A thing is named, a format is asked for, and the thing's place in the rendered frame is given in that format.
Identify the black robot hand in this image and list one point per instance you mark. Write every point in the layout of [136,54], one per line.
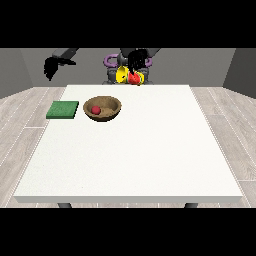
[137,60]
[51,68]

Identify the yellow cup with melon print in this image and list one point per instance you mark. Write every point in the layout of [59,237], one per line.
[124,76]

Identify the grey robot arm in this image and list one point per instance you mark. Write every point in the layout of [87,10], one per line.
[65,52]
[150,51]

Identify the green square pad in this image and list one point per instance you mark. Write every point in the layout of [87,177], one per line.
[62,109]

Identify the brown wooden bowl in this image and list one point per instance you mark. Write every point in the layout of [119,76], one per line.
[107,111]

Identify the small red ball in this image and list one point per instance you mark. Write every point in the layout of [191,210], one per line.
[96,110]

